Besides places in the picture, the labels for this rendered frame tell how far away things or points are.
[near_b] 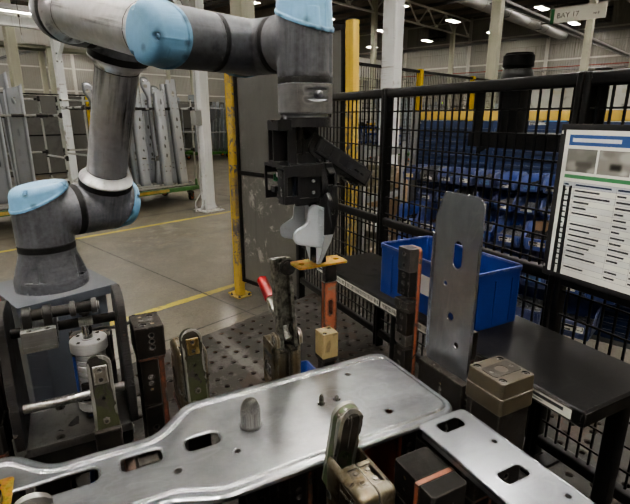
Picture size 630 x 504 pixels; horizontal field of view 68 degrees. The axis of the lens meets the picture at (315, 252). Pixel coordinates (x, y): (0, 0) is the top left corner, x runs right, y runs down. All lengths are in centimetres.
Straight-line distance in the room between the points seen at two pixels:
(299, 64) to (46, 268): 74
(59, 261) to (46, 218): 10
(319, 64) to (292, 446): 54
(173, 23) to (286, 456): 59
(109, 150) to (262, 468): 73
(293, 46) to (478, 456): 62
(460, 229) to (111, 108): 73
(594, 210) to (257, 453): 75
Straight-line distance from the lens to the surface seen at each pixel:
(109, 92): 108
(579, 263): 107
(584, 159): 105
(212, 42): 66
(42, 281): 116
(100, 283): 119
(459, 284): 88
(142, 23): 64
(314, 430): 78
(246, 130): 368
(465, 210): 85
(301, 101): 65
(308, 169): 65
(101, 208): 118
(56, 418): 97
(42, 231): 114
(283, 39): 66
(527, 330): 111
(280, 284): 89
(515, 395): 86
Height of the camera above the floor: 147
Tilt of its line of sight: 16 degrees down
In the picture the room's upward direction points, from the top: straight up
